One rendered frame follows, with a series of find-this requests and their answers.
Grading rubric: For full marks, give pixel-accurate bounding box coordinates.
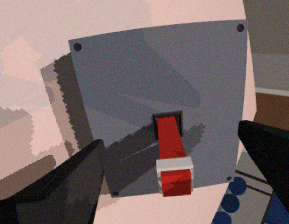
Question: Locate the red peg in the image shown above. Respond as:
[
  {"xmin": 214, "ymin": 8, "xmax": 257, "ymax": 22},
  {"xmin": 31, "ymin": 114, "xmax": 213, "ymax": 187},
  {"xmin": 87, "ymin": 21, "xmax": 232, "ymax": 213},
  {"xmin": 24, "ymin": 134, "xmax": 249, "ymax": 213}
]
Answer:
[{"xmin": 156, "ymin": 116, "xmax": 193, "ymax": 197}]

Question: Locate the grey sloped panel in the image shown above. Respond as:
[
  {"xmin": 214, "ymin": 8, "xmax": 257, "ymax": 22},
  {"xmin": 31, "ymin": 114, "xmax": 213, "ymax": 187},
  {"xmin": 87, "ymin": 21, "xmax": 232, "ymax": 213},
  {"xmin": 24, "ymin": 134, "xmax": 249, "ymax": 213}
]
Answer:
[{"xmin": 67, "ymin": 19, "xmax": 248, "ymax": 197}]

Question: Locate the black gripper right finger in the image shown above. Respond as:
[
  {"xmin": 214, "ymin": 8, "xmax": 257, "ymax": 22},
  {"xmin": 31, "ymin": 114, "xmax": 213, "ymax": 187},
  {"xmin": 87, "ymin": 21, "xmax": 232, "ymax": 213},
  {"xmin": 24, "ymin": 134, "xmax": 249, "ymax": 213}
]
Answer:
[{"xmin": 238, "ymin": 120, "xmax": 289, "ymax": 212}]

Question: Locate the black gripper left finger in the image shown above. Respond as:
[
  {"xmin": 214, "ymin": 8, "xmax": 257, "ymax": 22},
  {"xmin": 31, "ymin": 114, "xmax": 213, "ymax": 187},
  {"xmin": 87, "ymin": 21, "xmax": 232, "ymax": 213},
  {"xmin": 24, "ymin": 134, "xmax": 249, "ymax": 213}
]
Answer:
[{"xmin": 0, "ymin": 139, "xmax": 105, "ymax": 224}]

